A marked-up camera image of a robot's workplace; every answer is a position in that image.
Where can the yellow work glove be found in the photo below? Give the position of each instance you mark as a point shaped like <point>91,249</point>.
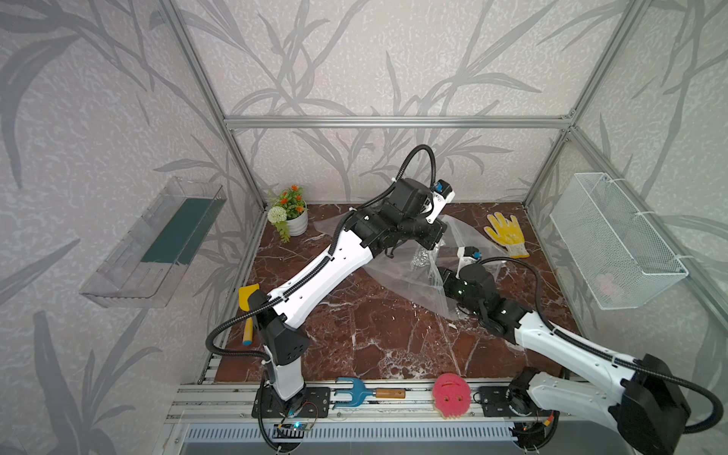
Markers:
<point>507,233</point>

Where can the yellow toy shovel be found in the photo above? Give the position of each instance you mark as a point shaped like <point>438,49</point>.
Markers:
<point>244,295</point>

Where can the pink object in basket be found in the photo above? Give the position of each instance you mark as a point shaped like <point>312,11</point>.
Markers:
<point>609,287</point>

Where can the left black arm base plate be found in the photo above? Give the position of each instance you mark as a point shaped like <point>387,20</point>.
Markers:
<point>311,402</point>

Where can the blue garden fork wooden handle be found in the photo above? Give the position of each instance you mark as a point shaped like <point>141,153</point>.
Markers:
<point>358,393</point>

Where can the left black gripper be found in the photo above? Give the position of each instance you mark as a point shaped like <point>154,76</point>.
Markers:
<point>436,229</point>

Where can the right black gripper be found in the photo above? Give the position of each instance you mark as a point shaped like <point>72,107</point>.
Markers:
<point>446,276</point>

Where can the potted artificial flower plant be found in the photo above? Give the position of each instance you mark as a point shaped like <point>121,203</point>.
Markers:
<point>288,213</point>

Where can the small green circuit board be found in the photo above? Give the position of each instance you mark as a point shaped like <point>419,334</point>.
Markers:
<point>295,429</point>

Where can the white wire mesh basket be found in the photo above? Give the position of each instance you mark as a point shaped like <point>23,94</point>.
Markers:
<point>606,233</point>

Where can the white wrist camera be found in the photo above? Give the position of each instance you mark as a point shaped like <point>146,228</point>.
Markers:
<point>442,195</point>
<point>467,255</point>

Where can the black plaid shirt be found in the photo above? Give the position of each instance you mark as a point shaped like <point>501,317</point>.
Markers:
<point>423,258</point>

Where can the clear plastic vacuum bag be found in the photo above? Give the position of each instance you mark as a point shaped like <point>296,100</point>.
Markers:
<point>413,272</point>

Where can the pink round scrub brush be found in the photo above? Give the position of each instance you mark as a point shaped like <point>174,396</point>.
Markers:
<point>451,396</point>

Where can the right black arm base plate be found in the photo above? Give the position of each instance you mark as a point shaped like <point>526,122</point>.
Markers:
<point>503,401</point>

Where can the clear acrylic wall shelf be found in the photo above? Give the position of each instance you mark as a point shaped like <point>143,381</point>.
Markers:
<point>150,261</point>

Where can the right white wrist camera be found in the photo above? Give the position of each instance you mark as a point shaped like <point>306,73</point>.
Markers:
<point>467,255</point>

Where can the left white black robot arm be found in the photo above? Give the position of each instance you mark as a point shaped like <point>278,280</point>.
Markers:
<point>407,210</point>

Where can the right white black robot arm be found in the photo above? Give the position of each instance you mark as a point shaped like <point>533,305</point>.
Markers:
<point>639,398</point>

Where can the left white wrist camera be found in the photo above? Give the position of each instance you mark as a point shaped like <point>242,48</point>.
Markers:
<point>442,195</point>

